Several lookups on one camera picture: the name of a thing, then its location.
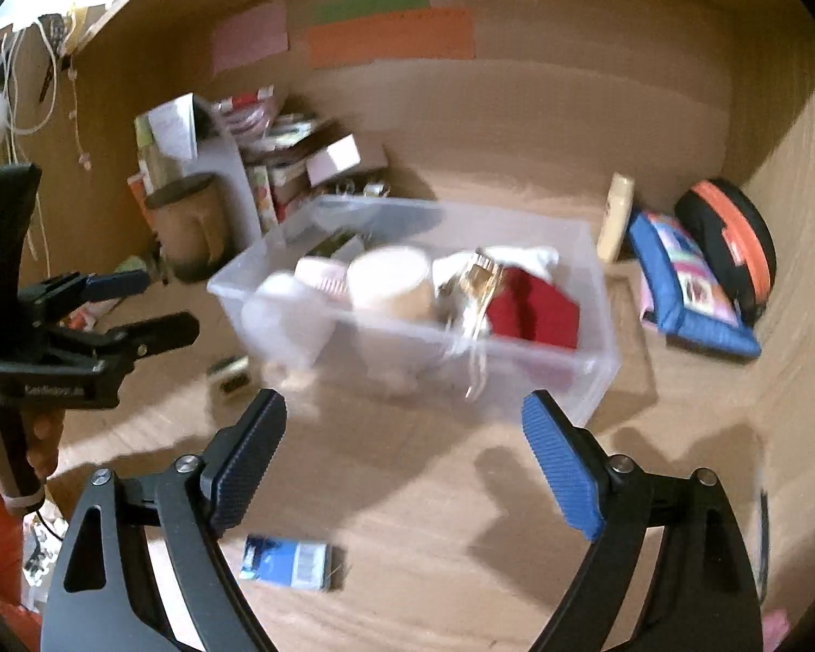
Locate blue barcode box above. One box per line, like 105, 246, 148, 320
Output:
238, 534, 333, 592

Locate white round container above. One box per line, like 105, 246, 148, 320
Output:
346, 246, 436, 322

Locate red velvet pouch gold tie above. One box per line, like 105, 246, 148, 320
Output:
438, 255, 581, 350

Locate left hand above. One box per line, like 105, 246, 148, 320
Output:
27, 411, 66, 481

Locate brown mug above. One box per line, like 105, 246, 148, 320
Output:
145, 172, 235, 283

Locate white receipt paper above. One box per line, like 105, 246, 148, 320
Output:
147, 93, 197, 160

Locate stack of packets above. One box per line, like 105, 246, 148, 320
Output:
213, 85, 340, 234

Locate small white pink box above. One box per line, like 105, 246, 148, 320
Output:
306, 134, 388, 187

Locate blue patchwork pouch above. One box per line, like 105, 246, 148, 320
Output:
629, 210, 761, 359

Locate pink paper note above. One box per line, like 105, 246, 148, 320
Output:
211, 0, 290, 75

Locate clear plastic storage bin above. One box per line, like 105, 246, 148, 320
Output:
207, 196, 621, 425

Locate black orange zip case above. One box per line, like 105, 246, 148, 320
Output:
674, 178, 778, 327

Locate cream lotion bottle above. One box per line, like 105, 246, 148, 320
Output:
596, 172, 636, 264

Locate green paper note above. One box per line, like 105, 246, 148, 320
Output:
315, 0, 431, 25

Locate orange paper note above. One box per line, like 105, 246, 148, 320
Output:
306, 8, 475, 69

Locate white cables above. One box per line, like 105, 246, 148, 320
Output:
0, 19, 84, 171

